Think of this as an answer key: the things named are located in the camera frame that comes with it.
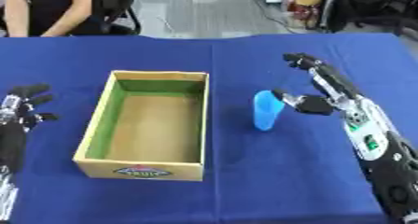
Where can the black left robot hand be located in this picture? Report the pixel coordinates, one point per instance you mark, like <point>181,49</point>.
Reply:
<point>13,140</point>

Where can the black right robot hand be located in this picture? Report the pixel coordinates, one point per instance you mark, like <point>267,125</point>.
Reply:
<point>332,78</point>

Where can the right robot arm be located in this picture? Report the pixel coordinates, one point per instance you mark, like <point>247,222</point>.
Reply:
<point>381,146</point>

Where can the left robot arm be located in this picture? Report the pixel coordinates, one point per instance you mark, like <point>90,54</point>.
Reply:
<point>5,196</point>

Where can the tan cardboard box green inside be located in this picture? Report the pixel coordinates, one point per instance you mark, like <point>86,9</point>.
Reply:
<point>147,125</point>

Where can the blue plastic cup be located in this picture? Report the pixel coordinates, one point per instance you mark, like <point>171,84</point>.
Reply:
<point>266,111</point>

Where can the black office chair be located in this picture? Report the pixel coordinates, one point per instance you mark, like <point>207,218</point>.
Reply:
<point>375,3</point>
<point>117,6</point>

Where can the person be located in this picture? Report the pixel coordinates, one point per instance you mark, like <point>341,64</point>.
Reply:
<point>49,6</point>

